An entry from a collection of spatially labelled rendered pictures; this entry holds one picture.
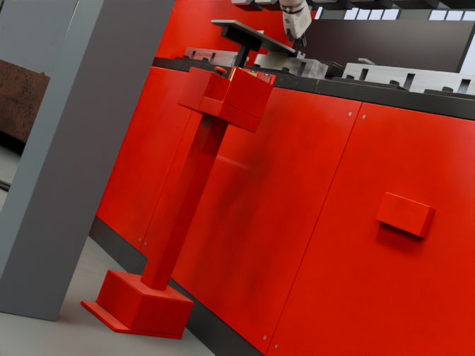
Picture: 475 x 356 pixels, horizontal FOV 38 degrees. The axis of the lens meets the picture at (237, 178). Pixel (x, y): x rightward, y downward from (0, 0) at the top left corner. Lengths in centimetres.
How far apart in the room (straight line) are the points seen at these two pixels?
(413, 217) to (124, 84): 79
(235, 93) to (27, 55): 969
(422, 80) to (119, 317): 107
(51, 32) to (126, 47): 996
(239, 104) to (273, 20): 158
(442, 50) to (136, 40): 132
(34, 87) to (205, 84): 363
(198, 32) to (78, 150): 166
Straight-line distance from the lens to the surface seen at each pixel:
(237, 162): 230
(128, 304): 206
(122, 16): 181
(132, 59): 183
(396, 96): 181
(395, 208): 165
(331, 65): 264
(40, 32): 1171
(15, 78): 583
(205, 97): 204
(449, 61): 271
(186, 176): 208
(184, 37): 334
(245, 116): 204
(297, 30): 235
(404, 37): 294
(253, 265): 207
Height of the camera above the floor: 57
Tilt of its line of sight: 1 degrees down
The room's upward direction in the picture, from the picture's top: 21 degrees clockwise
